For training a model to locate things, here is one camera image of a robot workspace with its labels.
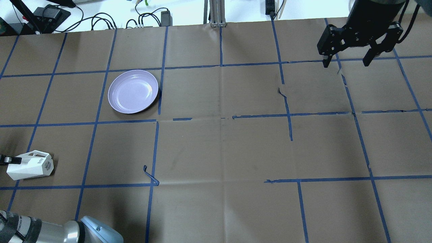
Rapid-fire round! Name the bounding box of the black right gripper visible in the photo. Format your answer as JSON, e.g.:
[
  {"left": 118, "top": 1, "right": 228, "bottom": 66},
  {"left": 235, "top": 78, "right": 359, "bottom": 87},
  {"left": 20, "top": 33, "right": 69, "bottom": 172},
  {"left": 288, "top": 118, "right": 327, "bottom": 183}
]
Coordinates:
[{"left": 317, "top": 21, "right": 404, "bottom": 68}]

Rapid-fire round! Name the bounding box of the white faceted cup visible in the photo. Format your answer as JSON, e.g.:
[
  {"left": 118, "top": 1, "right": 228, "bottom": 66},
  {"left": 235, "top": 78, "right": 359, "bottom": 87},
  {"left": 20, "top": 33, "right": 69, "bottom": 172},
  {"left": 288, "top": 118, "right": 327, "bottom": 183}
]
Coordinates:
[{"left": 6, "top": 150, "right": 54, "bottom": 181}]

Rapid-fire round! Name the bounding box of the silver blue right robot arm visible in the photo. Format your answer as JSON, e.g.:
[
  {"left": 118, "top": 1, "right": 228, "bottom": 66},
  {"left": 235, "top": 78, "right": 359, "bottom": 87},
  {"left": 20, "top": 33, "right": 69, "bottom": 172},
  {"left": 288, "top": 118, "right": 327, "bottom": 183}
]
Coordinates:
[{"left": 317, "top": 0, "right": 431, "bottom": 68}]

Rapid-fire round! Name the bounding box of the lavender plate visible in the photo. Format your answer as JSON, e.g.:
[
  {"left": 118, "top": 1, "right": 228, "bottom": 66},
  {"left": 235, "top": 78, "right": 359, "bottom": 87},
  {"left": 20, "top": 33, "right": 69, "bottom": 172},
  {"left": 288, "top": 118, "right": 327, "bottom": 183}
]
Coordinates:
[{"left": 107, "top": 70, "right": 159, "bottom": 114}]

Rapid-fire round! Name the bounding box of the black power adapter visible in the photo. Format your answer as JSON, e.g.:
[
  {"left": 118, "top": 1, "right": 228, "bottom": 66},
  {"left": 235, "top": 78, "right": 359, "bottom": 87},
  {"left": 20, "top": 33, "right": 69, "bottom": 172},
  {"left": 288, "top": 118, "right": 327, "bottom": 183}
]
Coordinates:
[{"left": 160, "top": 10, "right": 172, "bottom": 27}]

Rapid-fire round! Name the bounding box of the aluminium frame post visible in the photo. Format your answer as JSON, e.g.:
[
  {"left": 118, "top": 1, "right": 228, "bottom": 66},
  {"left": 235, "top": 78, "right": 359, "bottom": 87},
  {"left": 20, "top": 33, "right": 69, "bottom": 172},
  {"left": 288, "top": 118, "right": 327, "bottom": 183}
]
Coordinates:
[{"left": 203, "top": 0, "right": 227, "bottom": 28}]

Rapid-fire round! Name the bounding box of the black cable bundle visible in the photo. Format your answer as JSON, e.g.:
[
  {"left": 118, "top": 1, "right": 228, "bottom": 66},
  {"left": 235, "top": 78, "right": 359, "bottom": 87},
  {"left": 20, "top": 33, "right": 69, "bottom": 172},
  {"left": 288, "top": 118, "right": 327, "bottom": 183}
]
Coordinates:
[{"left": 56, "top": 3, "right": 169, "bottom": 33}]

